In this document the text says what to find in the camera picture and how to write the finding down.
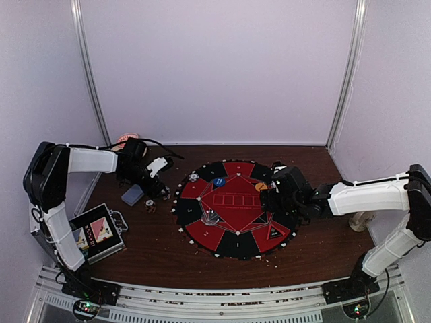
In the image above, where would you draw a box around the blue playing card deck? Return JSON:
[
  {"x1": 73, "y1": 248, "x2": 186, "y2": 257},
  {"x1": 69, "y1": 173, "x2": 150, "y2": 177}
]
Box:
[{"x1": 121, "y1": 184, "x2": 144, "y2": 207}]

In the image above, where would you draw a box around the blue small blind button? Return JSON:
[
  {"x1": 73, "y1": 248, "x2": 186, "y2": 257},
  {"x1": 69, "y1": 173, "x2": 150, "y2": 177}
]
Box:
[{"x1": 213, "y1": 178, "x2": 226, "y2": 187}]

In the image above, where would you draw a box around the clear acrylic dealer button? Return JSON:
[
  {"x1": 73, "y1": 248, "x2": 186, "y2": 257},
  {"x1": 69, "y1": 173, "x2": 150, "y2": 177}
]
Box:
[{"x1": 201, "y1": 209, "x2": 220, "y2": 226}]

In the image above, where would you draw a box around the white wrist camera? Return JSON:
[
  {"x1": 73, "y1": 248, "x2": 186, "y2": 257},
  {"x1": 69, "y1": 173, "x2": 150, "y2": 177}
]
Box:
[
  {"x1": 146, "y1": 157, "x2": 174, "y2": 178},
  {"x1": 271, "y1": 161, "x2": 287, "y2": 173}
]

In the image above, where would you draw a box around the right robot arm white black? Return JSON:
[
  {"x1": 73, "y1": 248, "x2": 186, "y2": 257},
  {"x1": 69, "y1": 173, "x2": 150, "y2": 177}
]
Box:
[{"x1": 259, "y1": 162, "x2": 430, "y2": 304}]

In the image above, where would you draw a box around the left aluminium frame post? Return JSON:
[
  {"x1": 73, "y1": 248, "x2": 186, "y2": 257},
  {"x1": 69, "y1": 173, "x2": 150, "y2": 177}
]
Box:
[{"x1": 70, "y1": 0, "x2": 112, "y2": 145}]

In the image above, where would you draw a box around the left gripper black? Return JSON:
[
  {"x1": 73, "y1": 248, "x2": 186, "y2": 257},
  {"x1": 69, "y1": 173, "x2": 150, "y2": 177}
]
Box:
[{"x1": 121, "y1": 164, "x2": 166, "y2": 199}]

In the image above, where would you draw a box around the aluminium poker case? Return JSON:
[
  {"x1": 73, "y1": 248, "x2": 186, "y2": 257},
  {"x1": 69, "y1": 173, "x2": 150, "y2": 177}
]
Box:
[{"x1": 29, "y1": 203, "x2": 128, "y2": 271}]

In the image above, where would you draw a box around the cream ceramic mug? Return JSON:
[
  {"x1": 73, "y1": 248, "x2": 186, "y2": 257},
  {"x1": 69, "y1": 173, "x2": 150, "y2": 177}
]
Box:
[{"x1": 349, "y1": 211, "x2": 376, "y2": 232}]

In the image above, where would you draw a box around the blue white poker chip stack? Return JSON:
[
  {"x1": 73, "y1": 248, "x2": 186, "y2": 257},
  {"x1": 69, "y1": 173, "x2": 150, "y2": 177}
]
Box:
[{"x1": 160, "y1": 186, "x2": 171, "y2": 201}]

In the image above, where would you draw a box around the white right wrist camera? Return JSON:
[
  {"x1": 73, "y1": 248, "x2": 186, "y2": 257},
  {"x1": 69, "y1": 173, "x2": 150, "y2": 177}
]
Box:
[{"x1": 271, "y1": 161, "x2": 287, "y2": 173}]

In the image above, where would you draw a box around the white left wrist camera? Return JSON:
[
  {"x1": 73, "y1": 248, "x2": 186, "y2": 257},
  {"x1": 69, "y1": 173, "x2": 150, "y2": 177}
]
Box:
[{"x1": 146, "y1": 157, "x2": 174, "y2": 178}]

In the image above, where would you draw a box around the round wooden plate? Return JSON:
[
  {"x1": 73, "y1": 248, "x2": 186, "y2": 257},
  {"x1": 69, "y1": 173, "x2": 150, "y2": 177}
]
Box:
[{"x1": 112, "y1": 139, "x2": 147, "y2": 160}]

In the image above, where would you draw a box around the front aluminium rail base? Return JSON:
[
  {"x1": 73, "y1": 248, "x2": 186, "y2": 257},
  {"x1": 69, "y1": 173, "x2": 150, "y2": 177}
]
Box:
[{"x1": 24, "y1": 267, "x2": 419, "y2": 322}]

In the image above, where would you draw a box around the orange big blind button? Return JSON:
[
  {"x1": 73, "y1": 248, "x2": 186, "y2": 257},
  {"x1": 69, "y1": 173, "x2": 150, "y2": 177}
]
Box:
[{"x1": 255, "y1": 182, "x2": 268, "y2": 192}]

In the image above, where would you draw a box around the black triangle all-in marker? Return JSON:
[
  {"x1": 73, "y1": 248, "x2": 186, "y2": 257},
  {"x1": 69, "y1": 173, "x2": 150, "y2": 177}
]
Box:
[{"x1": 267, "y1": 225, "x2": 285, "y2": 240}]

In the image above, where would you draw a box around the red white patterned bowl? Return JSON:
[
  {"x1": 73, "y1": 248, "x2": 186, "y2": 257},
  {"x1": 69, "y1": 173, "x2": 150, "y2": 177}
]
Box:
[{"x1": 117, "y1": 133, "x2": 139, "y2": 143}]

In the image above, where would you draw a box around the brown poker chip stack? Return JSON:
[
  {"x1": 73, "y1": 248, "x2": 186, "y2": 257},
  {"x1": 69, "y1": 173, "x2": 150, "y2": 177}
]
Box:
[{"x1": 145, "y1": 199, "x2": 156, "y2": 213}]

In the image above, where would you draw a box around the round red black poker mat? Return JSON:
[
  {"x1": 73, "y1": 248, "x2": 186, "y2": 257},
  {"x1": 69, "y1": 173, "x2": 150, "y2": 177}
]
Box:
[{"x1": 171, "y1": 160, "x2": 301, "y2": 260}]

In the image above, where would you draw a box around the aluminium frame post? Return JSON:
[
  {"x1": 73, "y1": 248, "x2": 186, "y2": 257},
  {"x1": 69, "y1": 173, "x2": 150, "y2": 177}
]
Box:
[
  {"x1": 70, "y1": 0, "x2": 112, "y2": 145},
  {"x1": 325, "y1": 0, "x2": 368, "y2": 151}
]

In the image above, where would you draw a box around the right aluminium frame post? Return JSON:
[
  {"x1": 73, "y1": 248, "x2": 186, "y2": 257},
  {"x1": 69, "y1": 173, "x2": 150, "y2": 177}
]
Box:
[{"x1": 325, "y1": 0, "x2": 368, "y2": 151}]

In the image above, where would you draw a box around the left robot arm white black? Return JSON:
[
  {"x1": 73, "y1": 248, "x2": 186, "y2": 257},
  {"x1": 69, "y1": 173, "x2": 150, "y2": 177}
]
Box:
[{"x1": 23, "y1": 138, "x2": 179, "y2": 299}]

